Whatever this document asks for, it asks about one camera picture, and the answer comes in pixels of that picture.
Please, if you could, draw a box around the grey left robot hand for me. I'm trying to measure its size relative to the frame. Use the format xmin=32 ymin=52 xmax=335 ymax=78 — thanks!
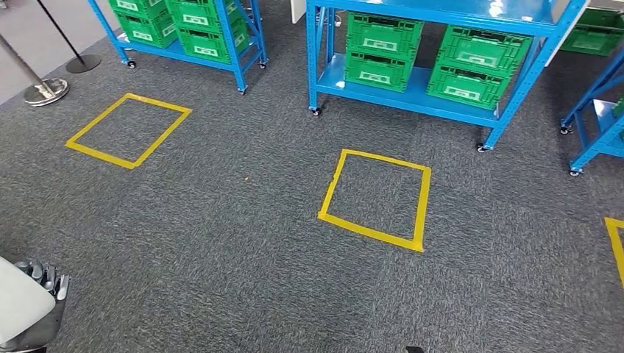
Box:
xmin=0 ymin=258 xmax=71 ymax=353

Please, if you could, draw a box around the white plastic shell part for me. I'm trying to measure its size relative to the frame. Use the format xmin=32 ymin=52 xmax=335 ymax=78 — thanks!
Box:
xmin=0 ymin=257 xmax=57 ymax=346

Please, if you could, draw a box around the chrome stanchion post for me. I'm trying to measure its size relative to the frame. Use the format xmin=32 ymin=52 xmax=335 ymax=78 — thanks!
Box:
xmin=0 ymin=32 xmax=70 ymax=107

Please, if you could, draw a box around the thin black stanchion post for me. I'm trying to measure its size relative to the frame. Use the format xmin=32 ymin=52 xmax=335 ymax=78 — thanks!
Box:
xmin=35 ymin=0 xmax=102 ymax=74

